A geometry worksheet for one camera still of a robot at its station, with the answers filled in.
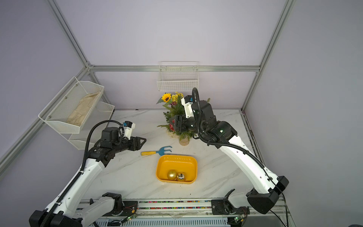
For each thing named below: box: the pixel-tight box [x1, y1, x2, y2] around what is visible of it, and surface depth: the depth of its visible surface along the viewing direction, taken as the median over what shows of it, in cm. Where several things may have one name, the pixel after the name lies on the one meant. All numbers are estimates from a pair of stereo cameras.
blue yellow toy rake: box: [140, 145, 173, 156], surface depth 95 cm
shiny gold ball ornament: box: [176, 172, 187, 182], surface depth 82 cm
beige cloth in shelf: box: [66, 91, 101, 127], surface depth 81 cm
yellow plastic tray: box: [155, 154, 198, 184], surface depth 90 cm
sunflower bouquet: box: [155, 91, 184, 106], surface depth 95 cm
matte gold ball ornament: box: [167, 169, 177, 181], surface depth 83 cm
